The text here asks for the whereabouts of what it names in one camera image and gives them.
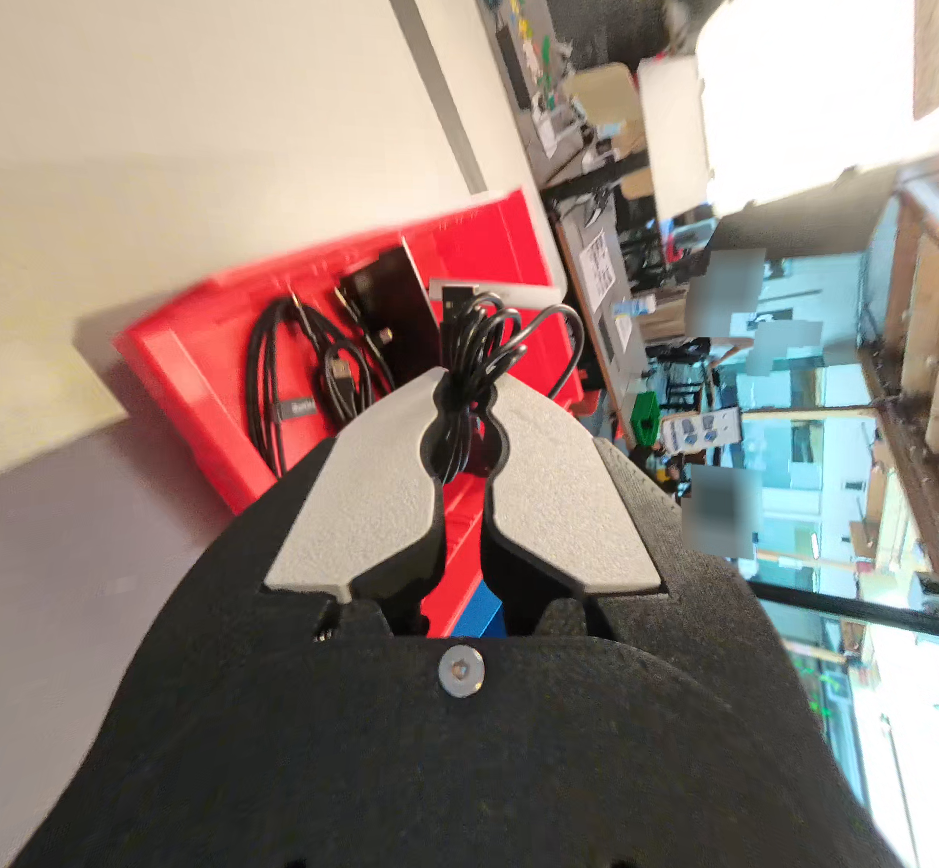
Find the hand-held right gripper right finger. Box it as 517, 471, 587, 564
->
480, 371, 666, 596

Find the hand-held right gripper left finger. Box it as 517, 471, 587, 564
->
263, 367, 450, 603

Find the red plastic bin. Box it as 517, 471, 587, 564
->
112, 186, 588, 640

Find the green plastic crate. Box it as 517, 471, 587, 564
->
628, 390, 663, 448

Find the blue plastic bin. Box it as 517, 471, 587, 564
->
449, 580, 509, 639

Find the white picture placard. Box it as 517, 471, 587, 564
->
659, 406, 743, 460

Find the black power adapter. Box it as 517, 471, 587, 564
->
337, 245, 443, 391

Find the flat white box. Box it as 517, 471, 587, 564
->
428, 279, 566, 313

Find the printed paper sheet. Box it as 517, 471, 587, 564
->
577, 227, 617, 297

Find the cardboard box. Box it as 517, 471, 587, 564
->
563, 63, 641, 127

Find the studio softbox light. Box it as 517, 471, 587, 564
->
637, 0, 939, 225

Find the cluttered grey desk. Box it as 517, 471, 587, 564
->
453, 0, 650, 188

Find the black usb cable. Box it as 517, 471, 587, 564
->
290, 289, 401, 430

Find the black cable with grey tag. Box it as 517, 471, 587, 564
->
246, 292, 325, 480

